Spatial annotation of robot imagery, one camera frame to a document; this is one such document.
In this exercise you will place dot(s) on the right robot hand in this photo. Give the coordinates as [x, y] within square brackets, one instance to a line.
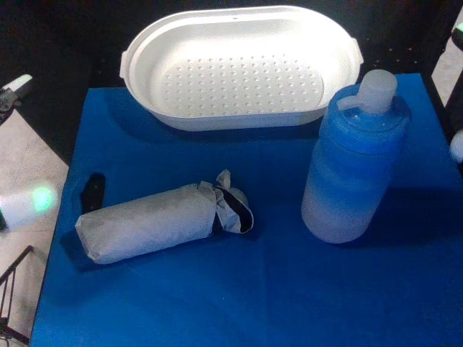
[459, 32]

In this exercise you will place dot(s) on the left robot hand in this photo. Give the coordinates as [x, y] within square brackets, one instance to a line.
[21, 82]

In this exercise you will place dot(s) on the grey umbrella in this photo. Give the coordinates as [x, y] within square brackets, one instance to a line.
[152, 220]

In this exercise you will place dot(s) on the blue frosted water bottle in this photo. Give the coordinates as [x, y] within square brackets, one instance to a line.
[347, 188]

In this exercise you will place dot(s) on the small black flat object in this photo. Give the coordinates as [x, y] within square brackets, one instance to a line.
[94, 191]

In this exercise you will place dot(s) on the black metal stand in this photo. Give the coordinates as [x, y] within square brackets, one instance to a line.
[21, 258]

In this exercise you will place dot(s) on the white perforated oval basket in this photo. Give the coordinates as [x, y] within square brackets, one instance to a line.
[242, 50]

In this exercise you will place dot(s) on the blue table cloth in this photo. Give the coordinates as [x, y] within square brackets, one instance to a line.
[231, 296]

